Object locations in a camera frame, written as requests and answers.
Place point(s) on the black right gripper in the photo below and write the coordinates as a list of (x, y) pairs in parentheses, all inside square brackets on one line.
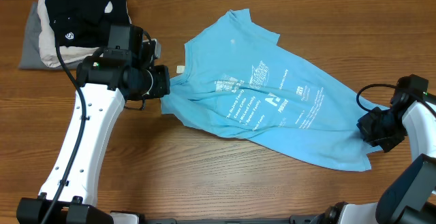
[(366, 126)]

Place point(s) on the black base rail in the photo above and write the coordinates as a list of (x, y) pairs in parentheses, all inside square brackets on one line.
[(231, 221)]

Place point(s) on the light blue printed t-shirt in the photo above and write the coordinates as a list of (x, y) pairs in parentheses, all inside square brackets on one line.
[(239, 83)]

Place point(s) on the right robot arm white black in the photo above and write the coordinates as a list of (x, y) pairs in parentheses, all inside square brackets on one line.
[(407, 199)]

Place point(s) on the black polo shirt with logo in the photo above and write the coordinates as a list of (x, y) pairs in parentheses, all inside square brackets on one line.
[(85, 23)]

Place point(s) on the folded beige garment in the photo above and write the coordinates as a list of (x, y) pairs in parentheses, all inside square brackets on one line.
[(46, 43)]

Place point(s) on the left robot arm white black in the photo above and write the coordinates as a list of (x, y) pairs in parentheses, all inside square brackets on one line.
[(103, 86)]

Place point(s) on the folded grey garment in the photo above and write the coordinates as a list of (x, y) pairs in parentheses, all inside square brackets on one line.
[(30, 58)]

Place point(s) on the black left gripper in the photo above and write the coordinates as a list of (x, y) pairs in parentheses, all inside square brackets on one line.
[(162, 86)]

